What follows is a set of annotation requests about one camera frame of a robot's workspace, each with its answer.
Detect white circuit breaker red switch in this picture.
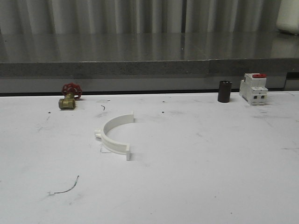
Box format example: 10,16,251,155
239,73,268,105

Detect white container on counter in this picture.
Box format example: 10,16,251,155
276,0,299,35

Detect dark brown cylindrical coupling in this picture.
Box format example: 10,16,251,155
217,80,232,103

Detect brass valve red handwheel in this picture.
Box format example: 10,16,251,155
58,83,83,110

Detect white half pipe clamp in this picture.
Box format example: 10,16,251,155
94,112,134,161

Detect grey stone counter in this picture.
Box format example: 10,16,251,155
0,32,299,95

